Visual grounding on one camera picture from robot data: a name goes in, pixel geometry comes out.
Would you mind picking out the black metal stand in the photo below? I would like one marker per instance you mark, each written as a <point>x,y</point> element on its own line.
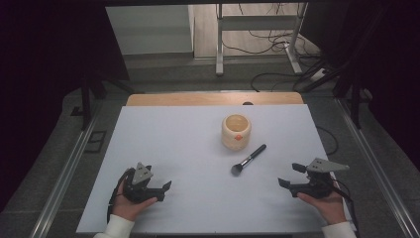
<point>355,105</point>
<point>86,99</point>

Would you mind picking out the dark curtain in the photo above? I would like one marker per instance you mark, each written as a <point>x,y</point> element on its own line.
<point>49,82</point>
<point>389,72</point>

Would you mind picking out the white metal desk frame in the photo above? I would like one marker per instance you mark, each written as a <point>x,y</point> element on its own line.
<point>257,22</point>

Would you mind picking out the person's left hand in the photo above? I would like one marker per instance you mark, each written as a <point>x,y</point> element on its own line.
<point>127,208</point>

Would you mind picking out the black makeup brush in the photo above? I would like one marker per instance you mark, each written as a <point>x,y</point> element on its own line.
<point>249,160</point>

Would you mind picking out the black floor frame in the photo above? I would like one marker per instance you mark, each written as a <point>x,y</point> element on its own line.
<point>95,141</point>

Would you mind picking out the aluminium rail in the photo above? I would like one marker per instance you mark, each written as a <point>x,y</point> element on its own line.
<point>376,168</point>
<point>62,185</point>

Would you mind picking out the cream ceramic cup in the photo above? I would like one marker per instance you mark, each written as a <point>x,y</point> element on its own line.
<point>236,135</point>

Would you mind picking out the white table mat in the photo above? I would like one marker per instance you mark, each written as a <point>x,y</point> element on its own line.
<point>185,148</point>

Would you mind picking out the person's right hand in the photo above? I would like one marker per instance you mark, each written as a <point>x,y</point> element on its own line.
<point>330,208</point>

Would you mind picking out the white power strip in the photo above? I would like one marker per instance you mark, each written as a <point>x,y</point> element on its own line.
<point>317,74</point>

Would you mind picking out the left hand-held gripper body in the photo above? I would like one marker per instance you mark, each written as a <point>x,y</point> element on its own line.
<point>142,191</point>

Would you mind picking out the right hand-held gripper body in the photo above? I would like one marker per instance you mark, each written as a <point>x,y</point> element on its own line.
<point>317,186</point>

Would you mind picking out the white cabinet panel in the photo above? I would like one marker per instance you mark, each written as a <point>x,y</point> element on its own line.
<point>148,29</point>

